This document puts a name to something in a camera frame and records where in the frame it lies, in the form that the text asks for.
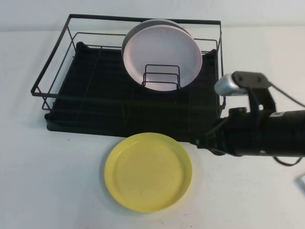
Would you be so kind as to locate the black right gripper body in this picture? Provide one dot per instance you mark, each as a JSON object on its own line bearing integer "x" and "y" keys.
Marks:
{"x": 243, "y": 133}

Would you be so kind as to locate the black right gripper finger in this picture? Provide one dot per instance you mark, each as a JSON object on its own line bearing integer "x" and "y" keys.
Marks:
{"x": 209, "y": 148}
{"x": 215, "y": 128}

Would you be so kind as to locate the yellow round plate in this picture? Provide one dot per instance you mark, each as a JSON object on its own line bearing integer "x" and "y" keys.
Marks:
{"x": 147, "y": 174}

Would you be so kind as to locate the pink round plate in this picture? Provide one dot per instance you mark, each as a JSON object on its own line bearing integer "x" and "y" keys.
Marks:
{"x": 162, "y": 52}

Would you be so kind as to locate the grey round plate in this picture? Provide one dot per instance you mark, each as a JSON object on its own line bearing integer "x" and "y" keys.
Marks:
{"x": 133, "y": 29}

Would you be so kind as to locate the grey metal block corner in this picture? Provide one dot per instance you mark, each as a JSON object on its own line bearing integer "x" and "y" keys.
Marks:
{"x": 302, "y": 181}

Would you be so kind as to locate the black plastic drip tray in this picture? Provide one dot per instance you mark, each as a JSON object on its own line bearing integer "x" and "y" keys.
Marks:
{"x": 95, "y": 124}

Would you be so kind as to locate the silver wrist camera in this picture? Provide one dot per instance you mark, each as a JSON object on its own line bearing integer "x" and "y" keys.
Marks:
{"x": 226, "y": 86}

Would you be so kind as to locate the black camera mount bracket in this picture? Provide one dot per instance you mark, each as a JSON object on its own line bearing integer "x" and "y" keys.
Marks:
{"x": 252, "y": 81}

